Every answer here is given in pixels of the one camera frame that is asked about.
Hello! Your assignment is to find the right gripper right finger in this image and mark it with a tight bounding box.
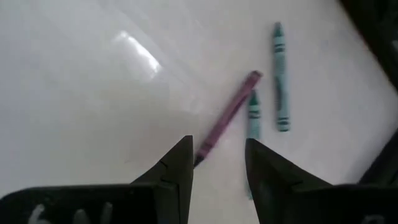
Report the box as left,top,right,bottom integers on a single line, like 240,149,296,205
245,139,332,224

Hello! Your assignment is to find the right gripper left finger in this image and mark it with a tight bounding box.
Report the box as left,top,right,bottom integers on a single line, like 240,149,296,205
130,135,194,224

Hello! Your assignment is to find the teal crayon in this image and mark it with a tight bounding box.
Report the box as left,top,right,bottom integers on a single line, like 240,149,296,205
272,21,292,133
244,89,262,200

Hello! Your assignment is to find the purple crayon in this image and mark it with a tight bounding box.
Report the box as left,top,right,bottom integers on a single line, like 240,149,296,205
193,70,264,169

